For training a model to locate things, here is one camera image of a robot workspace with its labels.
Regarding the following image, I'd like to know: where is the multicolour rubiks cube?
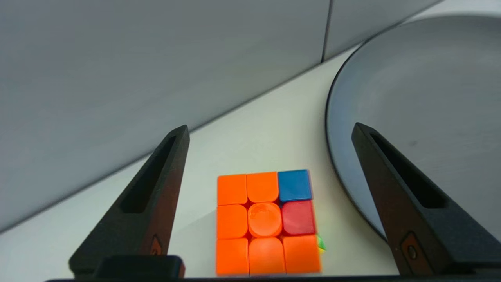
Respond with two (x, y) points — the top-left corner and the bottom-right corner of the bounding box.
(215, 169), (326, 277)

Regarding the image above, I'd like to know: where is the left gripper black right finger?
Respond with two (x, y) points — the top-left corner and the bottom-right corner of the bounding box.
(351, 122), (501, 275)

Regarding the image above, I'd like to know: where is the grey round plate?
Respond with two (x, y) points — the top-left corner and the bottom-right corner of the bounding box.
(324, 15), (501, 244)

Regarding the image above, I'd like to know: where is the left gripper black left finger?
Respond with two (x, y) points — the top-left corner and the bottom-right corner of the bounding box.
(68, 124), (191, 277)

